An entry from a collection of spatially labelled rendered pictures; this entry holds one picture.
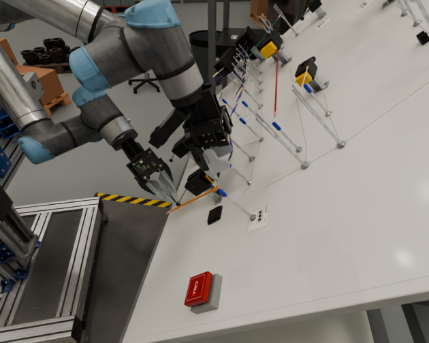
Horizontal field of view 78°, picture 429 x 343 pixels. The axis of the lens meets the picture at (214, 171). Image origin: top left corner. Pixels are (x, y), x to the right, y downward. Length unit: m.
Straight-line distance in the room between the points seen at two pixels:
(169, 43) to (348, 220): 0.37
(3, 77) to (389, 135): 0.81
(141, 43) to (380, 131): 0.39
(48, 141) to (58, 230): 1.19
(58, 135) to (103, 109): 0.14
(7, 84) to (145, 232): 1.37
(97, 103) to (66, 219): 1.32
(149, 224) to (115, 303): 0.55
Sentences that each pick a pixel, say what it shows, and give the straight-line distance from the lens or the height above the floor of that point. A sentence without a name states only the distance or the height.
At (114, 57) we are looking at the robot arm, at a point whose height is 1.41.
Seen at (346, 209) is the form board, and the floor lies 1.26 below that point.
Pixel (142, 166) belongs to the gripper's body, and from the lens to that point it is 0.68.
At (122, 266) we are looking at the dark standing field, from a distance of 1.86.
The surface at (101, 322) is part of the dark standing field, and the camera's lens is 1.74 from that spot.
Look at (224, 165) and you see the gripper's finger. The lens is 0.56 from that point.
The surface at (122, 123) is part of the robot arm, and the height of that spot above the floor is 1.21.
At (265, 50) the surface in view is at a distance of 0.96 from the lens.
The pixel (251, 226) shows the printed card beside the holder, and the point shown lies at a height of 1.14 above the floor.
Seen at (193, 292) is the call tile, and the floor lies 1.09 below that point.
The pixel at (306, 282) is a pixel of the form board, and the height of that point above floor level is 1.21.
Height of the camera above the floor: 1.55
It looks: 42 degrees down
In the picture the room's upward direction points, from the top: straight up
